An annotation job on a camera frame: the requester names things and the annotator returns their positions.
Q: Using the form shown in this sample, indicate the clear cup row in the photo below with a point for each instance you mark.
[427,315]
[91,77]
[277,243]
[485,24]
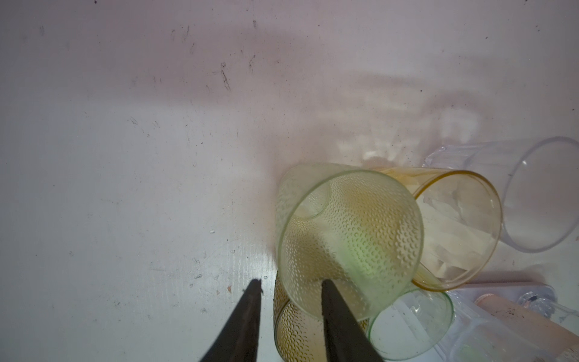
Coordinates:
[536,179]
[475,335]

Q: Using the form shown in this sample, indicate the lavender tray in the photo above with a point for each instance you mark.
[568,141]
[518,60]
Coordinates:
[509,291]

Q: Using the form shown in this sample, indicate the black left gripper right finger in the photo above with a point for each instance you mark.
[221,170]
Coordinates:
[344,338]

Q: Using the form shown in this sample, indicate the clear cup front row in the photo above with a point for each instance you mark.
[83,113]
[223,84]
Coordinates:
[475,335]

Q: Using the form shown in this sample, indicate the pale yellow textured cup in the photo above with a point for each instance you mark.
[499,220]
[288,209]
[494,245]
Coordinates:
[359,228]

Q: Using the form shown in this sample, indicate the green cup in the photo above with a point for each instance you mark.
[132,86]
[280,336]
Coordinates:
[416,321]

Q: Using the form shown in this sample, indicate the small clear cup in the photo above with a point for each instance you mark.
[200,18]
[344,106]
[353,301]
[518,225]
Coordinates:
[559,314]

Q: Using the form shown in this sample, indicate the pink cup back row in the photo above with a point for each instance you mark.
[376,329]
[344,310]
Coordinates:
[538,330]

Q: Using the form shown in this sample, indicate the olive textured cup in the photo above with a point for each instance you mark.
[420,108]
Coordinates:
[297,335]

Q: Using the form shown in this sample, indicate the clear cup back row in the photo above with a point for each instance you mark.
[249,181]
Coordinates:
[536,179]

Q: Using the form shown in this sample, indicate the amber yellow cup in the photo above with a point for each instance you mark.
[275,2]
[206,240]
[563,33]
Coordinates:
[462,218]

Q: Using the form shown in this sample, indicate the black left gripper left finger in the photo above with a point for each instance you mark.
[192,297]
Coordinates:
[239,338]

